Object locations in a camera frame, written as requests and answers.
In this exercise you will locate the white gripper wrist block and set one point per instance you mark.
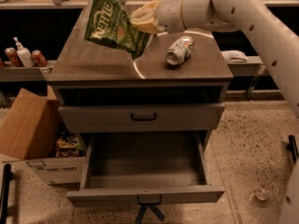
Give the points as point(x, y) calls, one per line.
point(170, 13)

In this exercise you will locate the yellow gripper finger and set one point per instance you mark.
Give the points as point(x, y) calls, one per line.
point(149, 26)
point(146, 12)

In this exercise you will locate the green jalapeno chip bag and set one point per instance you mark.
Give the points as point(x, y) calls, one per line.
point(107, 23)

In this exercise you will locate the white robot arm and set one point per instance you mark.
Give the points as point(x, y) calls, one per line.
point(276, 44)

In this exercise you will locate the grey drawer cabinet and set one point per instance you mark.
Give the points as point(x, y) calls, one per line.
point(87, 74)

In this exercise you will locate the closed top drawer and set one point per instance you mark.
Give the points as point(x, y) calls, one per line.
point(141, 118)

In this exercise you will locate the open middle drawer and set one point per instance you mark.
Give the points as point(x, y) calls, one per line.
point(145, 168)

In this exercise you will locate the crushed green soda can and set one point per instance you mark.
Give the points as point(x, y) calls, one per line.
point(180, 50)

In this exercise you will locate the folded white cloth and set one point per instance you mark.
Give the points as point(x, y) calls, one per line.
point(234, 56)

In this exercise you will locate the grey side shelf right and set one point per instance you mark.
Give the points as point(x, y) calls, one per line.
point(251, 68)

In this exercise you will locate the grey side shelf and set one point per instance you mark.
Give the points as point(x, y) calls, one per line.
point(251, 68)
point(18, 74)

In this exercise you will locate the red soda can right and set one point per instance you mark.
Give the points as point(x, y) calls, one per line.
point(39, 58)

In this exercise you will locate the red soda can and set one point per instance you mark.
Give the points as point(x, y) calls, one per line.
point(13, 57)
point(39, 58)

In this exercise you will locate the grey side shelf left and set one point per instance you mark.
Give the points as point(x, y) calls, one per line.
point(18, 74)

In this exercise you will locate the white pump bottle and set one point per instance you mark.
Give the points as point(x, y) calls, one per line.
point(24, 54)

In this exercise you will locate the red soda can left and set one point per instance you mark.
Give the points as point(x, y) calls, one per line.
point(13, 57)

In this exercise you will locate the snack bags in box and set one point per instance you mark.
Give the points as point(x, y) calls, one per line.
point(68, 146)

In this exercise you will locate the cardboard box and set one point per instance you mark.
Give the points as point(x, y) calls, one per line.
point(29, 133)

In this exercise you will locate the black bar right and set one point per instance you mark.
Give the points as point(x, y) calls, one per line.
point(292, 147)

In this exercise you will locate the black bar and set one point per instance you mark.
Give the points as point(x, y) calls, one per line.
point(292, 147)
point(7, 176)

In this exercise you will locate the black bar left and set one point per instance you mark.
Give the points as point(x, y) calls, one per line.
point(7, 176)

